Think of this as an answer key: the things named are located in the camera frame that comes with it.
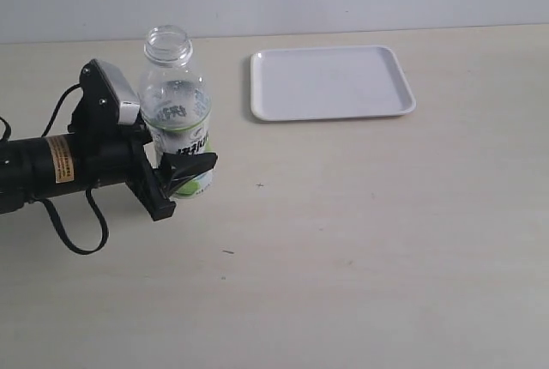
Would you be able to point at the clear lime drink bottle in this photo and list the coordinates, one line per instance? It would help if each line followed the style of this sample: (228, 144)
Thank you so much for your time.
(174, 102)

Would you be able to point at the white plastic tray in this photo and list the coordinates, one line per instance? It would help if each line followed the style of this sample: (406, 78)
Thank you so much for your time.
(328, 83)

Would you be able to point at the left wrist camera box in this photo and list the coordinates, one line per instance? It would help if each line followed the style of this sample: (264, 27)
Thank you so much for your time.
(108, 96)

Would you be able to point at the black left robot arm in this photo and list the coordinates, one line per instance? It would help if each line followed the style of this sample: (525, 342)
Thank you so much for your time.
(38, 168)

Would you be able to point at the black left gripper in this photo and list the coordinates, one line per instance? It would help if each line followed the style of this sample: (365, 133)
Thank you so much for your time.
(108, 153)

